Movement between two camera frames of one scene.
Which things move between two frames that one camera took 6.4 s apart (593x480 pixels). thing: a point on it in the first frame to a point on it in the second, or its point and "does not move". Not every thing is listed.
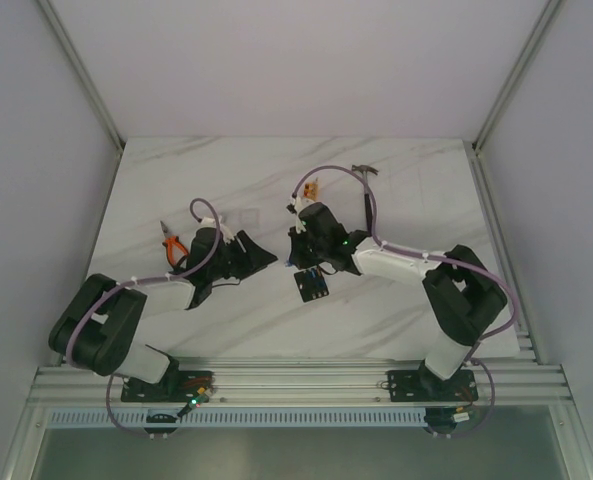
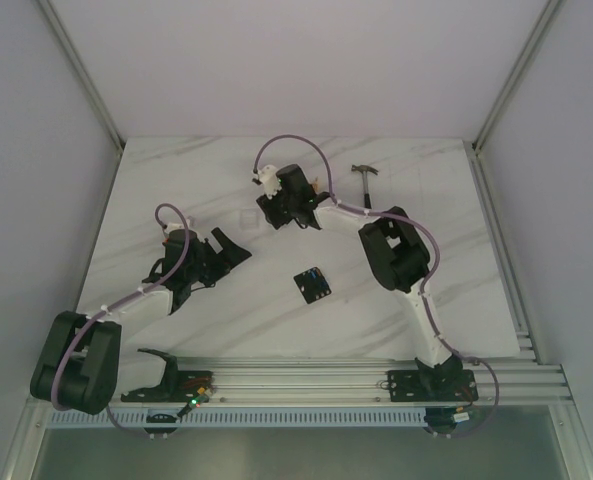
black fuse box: [311, 284] does not move
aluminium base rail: [320, 380] does not move
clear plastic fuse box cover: [249, 217] does not move
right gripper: [299, 260] to [272, 216]
